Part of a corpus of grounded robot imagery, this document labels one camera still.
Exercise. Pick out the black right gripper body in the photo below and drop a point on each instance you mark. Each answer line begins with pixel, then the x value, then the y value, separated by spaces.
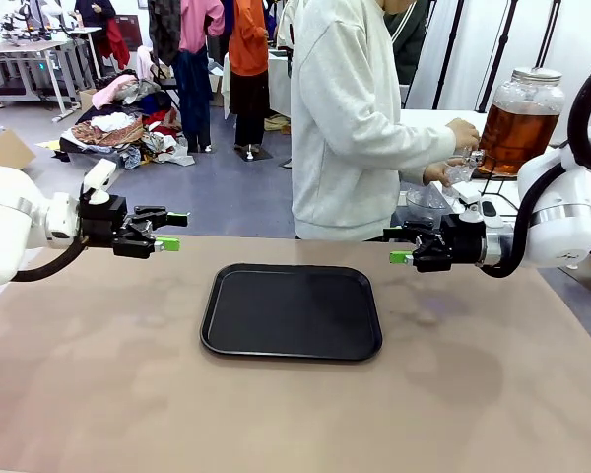
pixel 465 244

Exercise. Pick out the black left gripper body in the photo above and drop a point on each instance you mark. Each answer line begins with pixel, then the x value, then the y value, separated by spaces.
pixel 103 219

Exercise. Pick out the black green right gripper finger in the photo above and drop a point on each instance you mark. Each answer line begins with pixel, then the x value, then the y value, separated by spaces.
pixel 428 257
pixel 421 232

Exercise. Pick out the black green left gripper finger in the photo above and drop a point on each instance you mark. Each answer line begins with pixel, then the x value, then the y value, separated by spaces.
pixel 138 245
pixel 155 218

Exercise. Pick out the clear plastic cup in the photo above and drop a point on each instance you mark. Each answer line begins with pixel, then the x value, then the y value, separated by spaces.
pixel 462 173

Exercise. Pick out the metal dispenser tap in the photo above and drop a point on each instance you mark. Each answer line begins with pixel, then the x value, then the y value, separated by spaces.
pixel 479 156

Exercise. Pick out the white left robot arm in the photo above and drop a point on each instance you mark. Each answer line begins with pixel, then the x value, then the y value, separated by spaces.
pixel 5 222

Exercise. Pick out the person's right forearm cream sleeve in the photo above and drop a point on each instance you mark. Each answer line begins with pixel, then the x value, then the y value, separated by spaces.
pixel 404 133

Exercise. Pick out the person's left forearm cream sleeve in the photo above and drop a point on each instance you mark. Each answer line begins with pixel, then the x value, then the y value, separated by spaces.
pixel 413 175

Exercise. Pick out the glass tea drink dispenser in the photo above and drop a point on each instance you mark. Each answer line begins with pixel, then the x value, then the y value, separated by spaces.
pixel 519 128

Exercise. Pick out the person's left hand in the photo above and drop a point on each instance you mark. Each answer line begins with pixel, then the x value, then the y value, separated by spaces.
pixel 438 173

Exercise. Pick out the person's right hand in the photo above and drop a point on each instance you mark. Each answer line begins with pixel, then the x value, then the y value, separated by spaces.
pixel 465 133

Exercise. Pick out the dark blue stool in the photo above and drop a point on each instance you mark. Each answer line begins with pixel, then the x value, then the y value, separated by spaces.
pixel 399 217

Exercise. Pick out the clear glass bowl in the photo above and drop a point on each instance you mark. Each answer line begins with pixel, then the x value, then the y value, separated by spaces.
pixel 423 202

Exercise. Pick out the pile of clothes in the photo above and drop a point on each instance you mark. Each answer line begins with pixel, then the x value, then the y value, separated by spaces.
pixel 113 123

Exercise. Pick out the small cardboard box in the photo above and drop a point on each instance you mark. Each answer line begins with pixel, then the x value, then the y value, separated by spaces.
pixel 87 99

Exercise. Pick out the large cardboard box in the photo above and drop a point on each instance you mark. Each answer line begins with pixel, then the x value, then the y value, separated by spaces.
pixel 5 148

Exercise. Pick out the person in cream sweatshirt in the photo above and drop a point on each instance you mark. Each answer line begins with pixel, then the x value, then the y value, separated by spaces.
pixel 340 123

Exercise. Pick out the black plastic serving tray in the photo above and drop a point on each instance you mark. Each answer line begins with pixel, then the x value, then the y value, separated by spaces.
pixel 290 310

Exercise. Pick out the figure in pink top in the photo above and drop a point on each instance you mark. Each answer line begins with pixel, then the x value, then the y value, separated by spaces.
pixel 197 59

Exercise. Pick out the red hanging garment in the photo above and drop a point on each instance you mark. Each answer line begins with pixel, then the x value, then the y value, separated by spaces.
pixel 117 44

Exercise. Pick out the black light stand pole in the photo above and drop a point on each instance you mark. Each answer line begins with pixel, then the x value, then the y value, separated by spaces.
pixel 448 54
pixel 497 56
pixel 547 37

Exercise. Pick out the figure in orange top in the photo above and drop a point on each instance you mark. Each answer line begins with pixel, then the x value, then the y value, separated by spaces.
pixel 248 59

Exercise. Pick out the dark patterned hanging jacket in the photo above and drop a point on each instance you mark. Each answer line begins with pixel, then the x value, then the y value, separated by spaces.
pixel 163 29

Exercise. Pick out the person in dark green jacket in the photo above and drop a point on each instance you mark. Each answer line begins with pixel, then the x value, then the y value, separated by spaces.
pixel 406 44

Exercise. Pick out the small white desk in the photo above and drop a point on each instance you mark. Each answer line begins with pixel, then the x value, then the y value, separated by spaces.
pixel 86 30

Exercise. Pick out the grey work desk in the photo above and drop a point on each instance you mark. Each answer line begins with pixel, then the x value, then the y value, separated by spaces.
pixel 19 47

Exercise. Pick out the person in navy top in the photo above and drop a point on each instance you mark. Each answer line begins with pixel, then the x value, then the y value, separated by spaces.
pixel 94 12

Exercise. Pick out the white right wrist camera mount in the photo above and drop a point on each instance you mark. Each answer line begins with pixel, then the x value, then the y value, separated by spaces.
pixel 470 209

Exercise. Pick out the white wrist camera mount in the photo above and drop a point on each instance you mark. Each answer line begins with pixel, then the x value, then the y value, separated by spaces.
pixel 470 209
pixel 98 177

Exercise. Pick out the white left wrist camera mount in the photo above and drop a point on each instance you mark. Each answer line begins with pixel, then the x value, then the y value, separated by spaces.
pixel 98 177

